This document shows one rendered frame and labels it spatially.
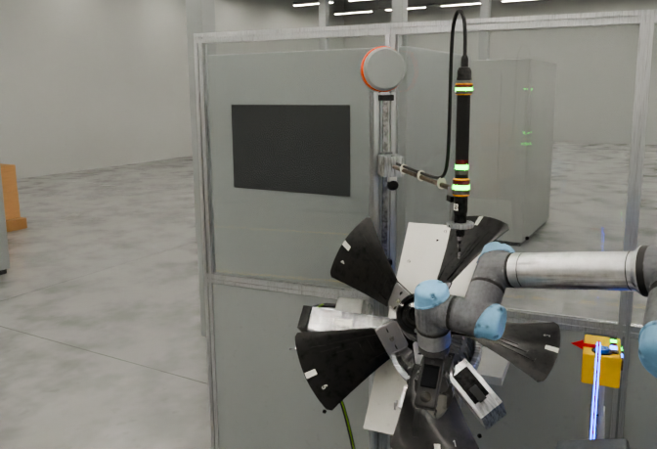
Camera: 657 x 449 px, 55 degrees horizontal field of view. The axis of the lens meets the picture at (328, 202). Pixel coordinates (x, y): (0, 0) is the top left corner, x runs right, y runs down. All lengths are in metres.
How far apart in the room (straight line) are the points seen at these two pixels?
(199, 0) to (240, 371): 5.40
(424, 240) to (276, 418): 1.25
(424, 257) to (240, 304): 1.07
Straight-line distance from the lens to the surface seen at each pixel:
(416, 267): 2.10
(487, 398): 1.79
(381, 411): 1.97
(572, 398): 2.57
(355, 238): 1.91
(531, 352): 1.70
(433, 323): 1.41
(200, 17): 7.68
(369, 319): 1.93
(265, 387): 2.97
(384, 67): 2.30
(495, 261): 1.42
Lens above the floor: 1.80
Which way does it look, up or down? 10 degrees down
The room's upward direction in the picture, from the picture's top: straight up
